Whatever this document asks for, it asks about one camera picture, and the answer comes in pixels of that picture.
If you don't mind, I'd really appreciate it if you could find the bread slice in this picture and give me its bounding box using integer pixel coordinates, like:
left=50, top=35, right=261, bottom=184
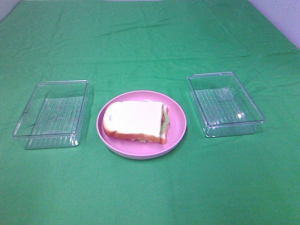
left=131, top=105, right=170, bottom=144
left=102, top=101, right=164, bottom=142

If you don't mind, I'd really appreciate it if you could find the green lettuce leaf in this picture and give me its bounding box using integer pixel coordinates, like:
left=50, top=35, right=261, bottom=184
left=160, top=111, right=170, bottom=135

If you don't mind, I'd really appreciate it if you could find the clear right plastic tray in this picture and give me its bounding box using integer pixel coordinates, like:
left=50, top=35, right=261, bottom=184
left=187, top=72, right=265, bottom=138

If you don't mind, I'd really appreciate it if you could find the clear plastic tray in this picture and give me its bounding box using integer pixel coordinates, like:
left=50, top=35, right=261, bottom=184
left=187, top=72, right=265, bottom=138
left=12, top=80, right=89, bottom=150

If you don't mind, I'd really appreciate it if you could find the clear left plastic tray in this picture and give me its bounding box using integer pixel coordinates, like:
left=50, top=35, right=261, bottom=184
left=12, top=80, right=89, bottom=150

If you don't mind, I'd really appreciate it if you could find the green tablecloth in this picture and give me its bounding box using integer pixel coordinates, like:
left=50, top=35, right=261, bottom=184
left=0, top=0, right=300, bottom=225

